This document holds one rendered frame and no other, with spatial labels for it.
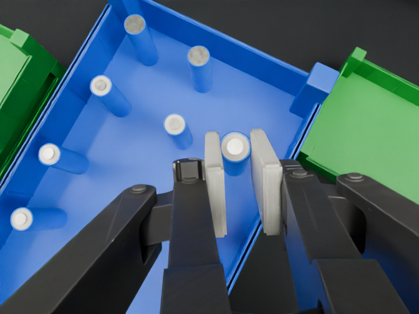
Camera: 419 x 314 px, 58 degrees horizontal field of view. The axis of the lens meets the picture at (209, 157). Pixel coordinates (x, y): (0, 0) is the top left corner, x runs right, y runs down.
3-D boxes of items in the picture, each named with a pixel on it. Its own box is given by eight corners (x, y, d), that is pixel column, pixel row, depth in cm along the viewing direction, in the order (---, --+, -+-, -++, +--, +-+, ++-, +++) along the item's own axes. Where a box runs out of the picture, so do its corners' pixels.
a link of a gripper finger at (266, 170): (262, 166, 14) (282, 165, 14) (249, 128, 21) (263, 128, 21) (264, 237, 15) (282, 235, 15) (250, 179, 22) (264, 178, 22)
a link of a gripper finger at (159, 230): (209, 243, 14) (125, 248, 14) (208, 192, 18) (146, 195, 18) (206, 204, 13) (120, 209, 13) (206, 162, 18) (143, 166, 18)
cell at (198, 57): (183, 60, 30) (189, 88, 36) (203, 70, 30) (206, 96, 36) (193, 41, 30) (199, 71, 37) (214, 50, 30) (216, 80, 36)
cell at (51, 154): (83, 177, 35) (52, 169, 29) (66, 169, 35) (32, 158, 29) (92, 161, 36) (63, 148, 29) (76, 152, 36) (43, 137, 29)
